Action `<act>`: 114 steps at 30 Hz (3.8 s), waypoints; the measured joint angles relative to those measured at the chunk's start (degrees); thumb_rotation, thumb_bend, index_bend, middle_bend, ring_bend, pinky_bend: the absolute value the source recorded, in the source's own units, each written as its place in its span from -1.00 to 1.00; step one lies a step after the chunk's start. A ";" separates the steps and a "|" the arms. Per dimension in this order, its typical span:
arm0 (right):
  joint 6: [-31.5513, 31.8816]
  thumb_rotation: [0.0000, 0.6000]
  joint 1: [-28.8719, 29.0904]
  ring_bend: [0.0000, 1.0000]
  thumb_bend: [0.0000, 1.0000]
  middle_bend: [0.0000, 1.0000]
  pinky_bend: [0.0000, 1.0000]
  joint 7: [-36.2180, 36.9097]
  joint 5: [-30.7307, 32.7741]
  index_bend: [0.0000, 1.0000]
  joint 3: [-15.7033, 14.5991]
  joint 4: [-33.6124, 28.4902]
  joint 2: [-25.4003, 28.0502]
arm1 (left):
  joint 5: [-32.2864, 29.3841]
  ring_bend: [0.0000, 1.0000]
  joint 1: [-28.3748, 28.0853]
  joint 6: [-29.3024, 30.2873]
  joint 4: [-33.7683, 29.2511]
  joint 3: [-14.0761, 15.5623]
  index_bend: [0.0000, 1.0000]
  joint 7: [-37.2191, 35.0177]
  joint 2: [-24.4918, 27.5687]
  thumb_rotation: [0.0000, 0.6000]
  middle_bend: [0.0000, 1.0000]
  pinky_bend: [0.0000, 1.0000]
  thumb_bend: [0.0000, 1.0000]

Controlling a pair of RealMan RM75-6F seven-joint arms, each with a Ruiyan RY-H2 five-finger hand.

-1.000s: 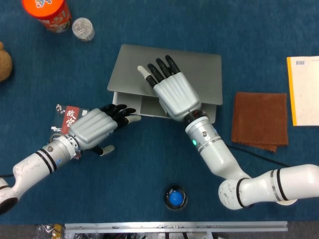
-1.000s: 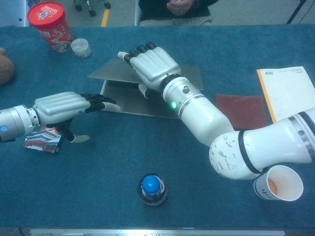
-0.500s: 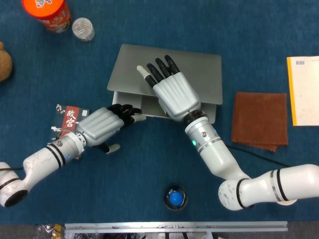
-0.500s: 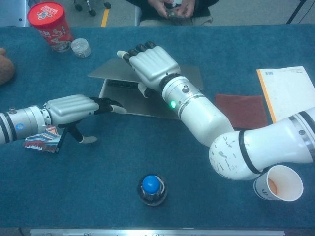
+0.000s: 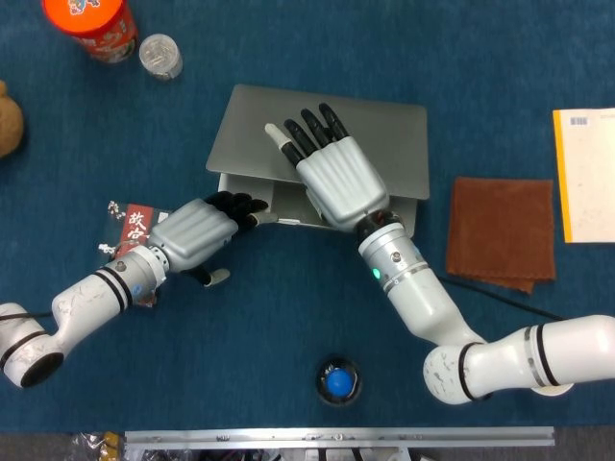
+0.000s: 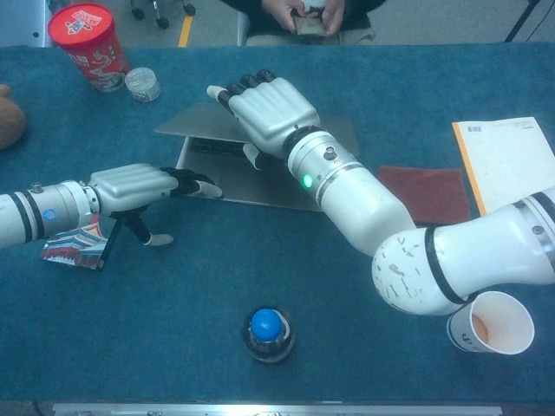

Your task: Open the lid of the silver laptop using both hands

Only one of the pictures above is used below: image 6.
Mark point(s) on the palace print book box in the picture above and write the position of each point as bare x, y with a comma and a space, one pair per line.
78, 251

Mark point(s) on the aluminium profile rail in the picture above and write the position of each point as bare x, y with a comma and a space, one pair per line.
277, 409

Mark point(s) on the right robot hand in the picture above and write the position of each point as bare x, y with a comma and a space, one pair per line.
273, 112

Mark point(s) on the blue felt table cover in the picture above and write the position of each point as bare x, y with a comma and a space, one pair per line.
195, 303

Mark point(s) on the black tripod leg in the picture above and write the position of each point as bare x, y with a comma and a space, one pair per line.
522, 19

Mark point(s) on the brown folded cloth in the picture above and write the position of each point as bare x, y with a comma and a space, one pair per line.
433, 190

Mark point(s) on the seated person dark clothes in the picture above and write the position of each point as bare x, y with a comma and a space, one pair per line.
269, 26

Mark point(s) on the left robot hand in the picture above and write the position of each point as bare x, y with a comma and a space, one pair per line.
130, 186

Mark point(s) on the red cylindrical snack canister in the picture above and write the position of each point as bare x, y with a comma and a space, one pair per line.
86, 39

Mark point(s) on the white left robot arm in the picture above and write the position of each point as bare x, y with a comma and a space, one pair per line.
43, 212

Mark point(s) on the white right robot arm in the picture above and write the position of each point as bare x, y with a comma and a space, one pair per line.
368, 208

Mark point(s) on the white plastic panel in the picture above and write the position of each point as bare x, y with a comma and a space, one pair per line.
21, 21

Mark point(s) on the white paper cup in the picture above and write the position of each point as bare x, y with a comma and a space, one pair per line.
503, 325

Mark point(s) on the white notebook yellow spine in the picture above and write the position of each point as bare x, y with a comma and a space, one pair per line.
511, 164

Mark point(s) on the silver laptop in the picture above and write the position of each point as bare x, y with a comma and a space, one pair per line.
243, 184

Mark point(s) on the small clear plastic jar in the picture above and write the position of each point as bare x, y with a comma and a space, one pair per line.
142, 84

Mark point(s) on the brown plush toy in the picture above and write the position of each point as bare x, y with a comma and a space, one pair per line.
9, 123

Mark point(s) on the phone in person's hands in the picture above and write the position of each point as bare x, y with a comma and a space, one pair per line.
308, 25

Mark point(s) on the office chair wheel base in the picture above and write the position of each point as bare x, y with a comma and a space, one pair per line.
161, 17

